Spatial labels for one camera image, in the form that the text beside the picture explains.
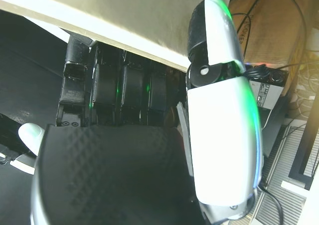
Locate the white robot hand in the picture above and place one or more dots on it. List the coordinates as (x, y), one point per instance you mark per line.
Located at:
(219, 135)

